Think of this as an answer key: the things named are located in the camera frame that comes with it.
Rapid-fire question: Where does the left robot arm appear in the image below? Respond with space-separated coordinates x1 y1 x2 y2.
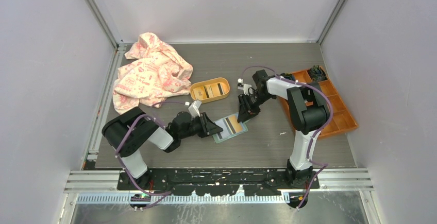
102 107 223 189

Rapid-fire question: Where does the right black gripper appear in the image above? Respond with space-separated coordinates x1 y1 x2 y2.
237 91 274 123

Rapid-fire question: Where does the green card holder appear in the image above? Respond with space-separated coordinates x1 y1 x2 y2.
213 112 249 144

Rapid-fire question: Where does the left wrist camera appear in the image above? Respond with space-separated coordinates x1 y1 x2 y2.
184 100 202 118

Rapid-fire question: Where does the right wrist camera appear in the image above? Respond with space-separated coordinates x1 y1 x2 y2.
237 78 252 95

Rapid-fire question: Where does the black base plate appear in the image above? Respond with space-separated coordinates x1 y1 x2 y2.
137 168 320 196

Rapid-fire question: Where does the dark rolled item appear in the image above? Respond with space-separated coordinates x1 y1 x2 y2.
280 73 296 81
308 65 328 82

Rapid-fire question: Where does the orange compartment organizer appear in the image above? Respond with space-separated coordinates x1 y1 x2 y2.
292 66 358 139

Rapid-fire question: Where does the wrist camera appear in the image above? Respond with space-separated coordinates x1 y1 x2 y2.
184 100 202 118
237 78 252 95

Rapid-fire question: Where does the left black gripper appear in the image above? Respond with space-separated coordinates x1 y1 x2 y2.
179 112 223 140

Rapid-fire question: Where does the yellow oval tray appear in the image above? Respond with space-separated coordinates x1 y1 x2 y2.
190 77 230 104

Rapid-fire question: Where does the pink patterned cloth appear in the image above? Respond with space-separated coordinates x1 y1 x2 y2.
112 32 193 114

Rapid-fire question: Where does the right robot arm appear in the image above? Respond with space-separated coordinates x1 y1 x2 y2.
237 70 333 188

